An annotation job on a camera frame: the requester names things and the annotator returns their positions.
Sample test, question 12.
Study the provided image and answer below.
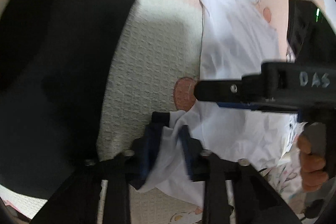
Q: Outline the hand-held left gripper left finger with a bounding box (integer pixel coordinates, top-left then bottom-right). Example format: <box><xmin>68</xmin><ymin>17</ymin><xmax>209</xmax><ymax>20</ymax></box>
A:
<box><xmin>31</xmin><ymin>112</ymin><xmax>172</xmax><ymax>224</ymax></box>

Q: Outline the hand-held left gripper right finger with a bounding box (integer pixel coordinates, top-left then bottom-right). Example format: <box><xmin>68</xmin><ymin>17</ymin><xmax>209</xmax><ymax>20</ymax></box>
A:
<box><xmin>179</xmin><ymin>125</ymin><xmax>302</xmax><ymax>224</ymax></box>

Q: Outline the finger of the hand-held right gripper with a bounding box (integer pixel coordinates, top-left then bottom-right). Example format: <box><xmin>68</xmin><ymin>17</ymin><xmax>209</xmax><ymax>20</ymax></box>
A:
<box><xmin>193</xmin><ymin>73</ymin><xmax>263</xmax><ymax>103</ymax></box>
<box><xmin>215</xmin><ymin>101</ymin><xmax>299</xmax><ymax>113</ymax></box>

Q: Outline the white T-shirt with navy collar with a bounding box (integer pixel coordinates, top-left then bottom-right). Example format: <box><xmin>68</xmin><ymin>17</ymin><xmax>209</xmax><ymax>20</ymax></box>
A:
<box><xmin>136</xmin><ymin>0</ymin><xmax>301</xmax><ymax>207</ymax></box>

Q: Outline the light blue printed garment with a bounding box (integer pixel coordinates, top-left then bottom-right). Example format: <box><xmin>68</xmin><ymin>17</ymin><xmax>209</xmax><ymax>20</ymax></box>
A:
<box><xmin>259</xmin><ymin>119</ymin><xmax>306</xmax><ymax>216</ymax></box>

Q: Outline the black garment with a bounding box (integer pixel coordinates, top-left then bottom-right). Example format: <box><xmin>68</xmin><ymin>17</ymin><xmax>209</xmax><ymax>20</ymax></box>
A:
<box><xmin>0</xmin><ymin>0</ymin><xmax>136</xmax><ymax>201</ymax></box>

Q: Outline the person's right hand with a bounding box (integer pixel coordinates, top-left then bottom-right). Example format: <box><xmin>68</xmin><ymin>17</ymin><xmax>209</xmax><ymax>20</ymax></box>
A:
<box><xmin>297</xmin><ymin>133</ymin><xmax>329</xmax><ymax>193</ymax></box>

